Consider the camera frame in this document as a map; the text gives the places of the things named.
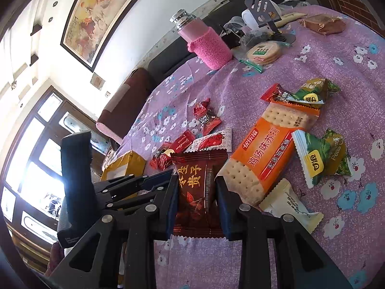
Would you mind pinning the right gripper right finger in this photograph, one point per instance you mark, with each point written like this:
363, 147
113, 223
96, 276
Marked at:
270, 243

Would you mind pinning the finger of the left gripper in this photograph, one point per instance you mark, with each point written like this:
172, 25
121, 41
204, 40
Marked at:
124, 198
144, 182

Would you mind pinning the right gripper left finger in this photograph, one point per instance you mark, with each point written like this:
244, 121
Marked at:
118, 238

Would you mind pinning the dark red snack packet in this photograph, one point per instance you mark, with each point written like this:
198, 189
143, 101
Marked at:
197, 215

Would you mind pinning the red black candy packet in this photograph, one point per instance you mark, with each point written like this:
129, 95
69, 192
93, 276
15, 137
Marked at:
278, 94

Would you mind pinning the yellow-rimmed white tray box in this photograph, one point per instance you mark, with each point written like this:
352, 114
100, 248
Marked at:
130, 163

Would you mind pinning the wooden glass-panel door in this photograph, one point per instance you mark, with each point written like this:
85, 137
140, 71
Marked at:
32, 188

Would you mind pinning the red chocolate candy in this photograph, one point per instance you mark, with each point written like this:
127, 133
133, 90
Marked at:
163, 156

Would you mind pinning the maroon armchair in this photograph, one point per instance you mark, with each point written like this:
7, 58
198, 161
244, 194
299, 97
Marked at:
121, 111

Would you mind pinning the white cream snack packet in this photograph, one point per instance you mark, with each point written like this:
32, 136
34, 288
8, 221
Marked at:
283, 200

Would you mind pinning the green yellow pea packet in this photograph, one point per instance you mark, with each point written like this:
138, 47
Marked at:
320, 157

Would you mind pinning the orange soda cracker pack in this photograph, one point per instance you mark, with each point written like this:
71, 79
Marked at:
264, 153

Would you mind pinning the red candy wrapper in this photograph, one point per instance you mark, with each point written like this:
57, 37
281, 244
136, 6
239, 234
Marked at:
207, 118

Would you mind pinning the red white snack packet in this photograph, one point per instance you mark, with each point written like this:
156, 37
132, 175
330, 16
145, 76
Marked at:
218, 140

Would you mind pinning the purple floral tablecloth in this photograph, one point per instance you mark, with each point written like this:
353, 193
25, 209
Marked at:
352, 228

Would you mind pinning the framed horse painting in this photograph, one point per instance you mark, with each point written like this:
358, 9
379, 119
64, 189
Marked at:
90, 25

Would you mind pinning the pink knit-sleeved bottle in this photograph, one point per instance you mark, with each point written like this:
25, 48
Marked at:
202, 39

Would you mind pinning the round biscuit pack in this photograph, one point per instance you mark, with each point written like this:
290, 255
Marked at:
263, 54

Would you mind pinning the white container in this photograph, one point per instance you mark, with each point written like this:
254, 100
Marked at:
251, 23

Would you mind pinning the black phone stand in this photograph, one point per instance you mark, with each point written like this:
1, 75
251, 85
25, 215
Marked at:
265, 13

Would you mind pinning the brown wooden tray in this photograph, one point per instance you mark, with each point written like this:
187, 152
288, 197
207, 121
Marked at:
324, 24

